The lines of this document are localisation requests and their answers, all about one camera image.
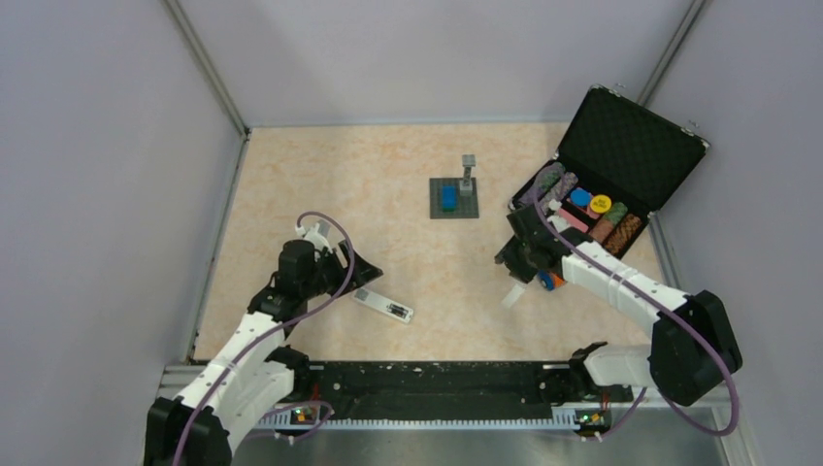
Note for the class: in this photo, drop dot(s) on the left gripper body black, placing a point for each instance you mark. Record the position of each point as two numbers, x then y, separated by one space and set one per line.
329 273

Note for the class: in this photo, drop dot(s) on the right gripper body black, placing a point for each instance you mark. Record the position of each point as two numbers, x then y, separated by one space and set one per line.
517 257

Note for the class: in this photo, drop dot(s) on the white remote battery cover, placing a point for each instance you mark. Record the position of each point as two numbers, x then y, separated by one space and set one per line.
513 295

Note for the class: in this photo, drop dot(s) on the white remote control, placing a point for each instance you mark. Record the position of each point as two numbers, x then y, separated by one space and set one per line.
379 303

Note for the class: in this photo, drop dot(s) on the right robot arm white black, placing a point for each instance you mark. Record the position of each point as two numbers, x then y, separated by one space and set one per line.
692 346

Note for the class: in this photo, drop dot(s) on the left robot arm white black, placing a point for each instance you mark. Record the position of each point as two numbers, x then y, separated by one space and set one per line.
205 422

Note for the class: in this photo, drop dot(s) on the colourful toy car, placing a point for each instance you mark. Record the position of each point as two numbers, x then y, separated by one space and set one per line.
549 281

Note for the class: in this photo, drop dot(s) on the pink card deck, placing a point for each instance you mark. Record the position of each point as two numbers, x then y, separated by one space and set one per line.
573 220

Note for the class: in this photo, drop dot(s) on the blue round chip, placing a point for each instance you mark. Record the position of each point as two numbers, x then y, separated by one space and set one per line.
580 198

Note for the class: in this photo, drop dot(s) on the grey lego baseplate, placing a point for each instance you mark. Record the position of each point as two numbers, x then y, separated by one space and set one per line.
467 207

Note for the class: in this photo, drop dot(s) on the yellow dealer button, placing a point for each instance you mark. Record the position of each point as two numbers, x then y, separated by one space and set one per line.
599 205

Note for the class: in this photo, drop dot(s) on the blue lego brick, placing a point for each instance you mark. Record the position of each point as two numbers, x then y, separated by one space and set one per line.
449 198

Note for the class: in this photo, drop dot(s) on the grey lego tower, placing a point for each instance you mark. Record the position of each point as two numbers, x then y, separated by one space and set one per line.
466 185

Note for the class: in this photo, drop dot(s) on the black poker chip case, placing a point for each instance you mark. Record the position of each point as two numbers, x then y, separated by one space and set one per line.
622 149

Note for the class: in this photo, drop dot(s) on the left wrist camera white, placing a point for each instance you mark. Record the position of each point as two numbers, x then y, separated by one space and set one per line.
317 235

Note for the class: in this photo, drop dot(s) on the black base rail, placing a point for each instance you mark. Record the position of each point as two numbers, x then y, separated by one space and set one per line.
451 390

